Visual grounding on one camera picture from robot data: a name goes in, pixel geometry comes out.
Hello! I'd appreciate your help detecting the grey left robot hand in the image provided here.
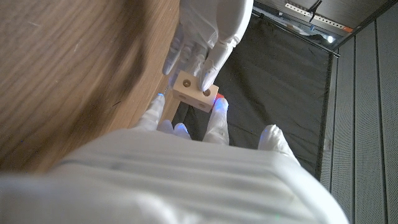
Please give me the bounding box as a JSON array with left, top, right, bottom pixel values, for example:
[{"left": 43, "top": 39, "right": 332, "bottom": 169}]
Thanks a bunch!
[{"left": 161, "top": 0, "right": 254, "bottom": 93}]

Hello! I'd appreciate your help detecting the grey perforated panel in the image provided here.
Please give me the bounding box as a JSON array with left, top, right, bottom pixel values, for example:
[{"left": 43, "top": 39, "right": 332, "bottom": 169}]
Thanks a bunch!
[{"left": 319, "top": 6, "right": 398, "bottom": 224}]

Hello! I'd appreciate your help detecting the black backdrop curtain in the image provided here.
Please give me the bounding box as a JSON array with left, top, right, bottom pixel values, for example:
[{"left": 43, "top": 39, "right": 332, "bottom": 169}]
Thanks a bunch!
[{"left": 170, "top": 12, "right": 333, "bottom": 181}]

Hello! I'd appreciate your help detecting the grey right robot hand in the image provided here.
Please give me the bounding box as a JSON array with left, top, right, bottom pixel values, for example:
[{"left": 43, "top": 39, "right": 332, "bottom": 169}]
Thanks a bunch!
[{"left": 0, "top": 92, "right": 351, "bottom": 224}]

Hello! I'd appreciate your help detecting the black backdrop stand pole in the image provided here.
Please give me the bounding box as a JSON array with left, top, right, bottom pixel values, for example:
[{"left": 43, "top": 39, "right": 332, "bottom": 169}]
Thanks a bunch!
[{"left": 252, "top": 7, "right": 340, "bottom": 58}]

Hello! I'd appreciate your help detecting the wooden block with holes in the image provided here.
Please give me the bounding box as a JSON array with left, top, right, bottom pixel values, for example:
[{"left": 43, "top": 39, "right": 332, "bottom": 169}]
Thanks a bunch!
[{"left": 172, "top": 70, "right": 220, "bottom": 113}]

